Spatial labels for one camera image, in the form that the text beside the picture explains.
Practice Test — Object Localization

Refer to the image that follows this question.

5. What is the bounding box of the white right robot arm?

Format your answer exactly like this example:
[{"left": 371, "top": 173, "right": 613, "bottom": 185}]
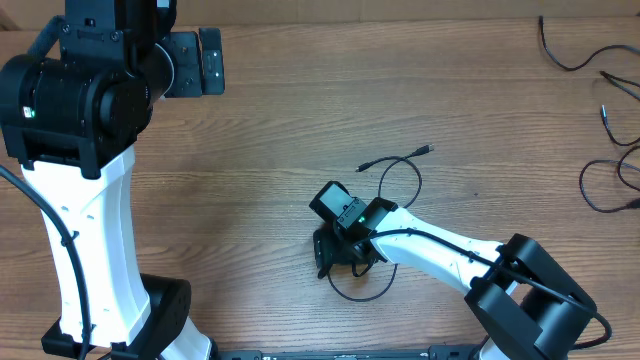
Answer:
[{"left": 309, "top": 181, "right": 597, "bottom": 359}]

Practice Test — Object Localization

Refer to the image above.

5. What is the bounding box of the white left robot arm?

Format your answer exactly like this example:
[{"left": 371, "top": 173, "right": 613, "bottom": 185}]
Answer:
[{"left": 1, "top": 0, "right": 225, "bottom": 360}]

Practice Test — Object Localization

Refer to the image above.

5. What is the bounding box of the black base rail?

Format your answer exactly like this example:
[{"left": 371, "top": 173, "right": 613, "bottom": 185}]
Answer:
[{"left": 219, "top": 344, "right": 480, "bottom": 360}]

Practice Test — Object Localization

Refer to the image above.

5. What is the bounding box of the black cable with white plug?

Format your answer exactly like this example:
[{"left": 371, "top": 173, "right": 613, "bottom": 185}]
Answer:
[{"left": 537, "top": 14, "right": 640, "bottom": 148}]

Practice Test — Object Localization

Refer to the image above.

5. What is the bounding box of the black usb cable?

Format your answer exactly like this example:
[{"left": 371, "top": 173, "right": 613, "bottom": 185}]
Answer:
[{"left": 324, "top": 143, "right": 435, "bottom": 304}]

